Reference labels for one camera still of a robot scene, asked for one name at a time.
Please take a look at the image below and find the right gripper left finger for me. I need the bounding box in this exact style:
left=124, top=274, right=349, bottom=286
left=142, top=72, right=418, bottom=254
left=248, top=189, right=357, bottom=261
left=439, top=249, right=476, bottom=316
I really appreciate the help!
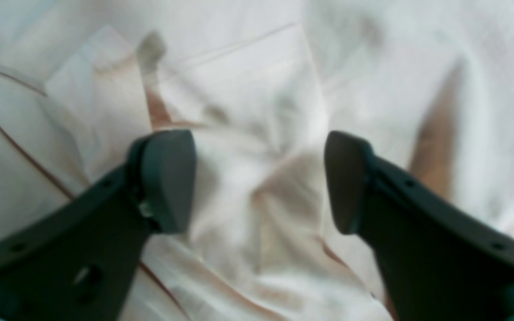
left=0, top=129, right=197, bottom=321

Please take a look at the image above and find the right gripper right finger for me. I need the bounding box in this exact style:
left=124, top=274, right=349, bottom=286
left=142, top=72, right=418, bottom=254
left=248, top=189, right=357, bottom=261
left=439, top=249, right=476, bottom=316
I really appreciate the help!
left=324, top=131, right=514, bottom=321

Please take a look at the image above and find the peach t-shirt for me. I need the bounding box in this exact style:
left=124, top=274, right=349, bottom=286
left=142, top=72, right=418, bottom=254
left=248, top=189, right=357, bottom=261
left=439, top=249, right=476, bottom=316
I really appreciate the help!
left=0, top=0, right=514, bottom=321

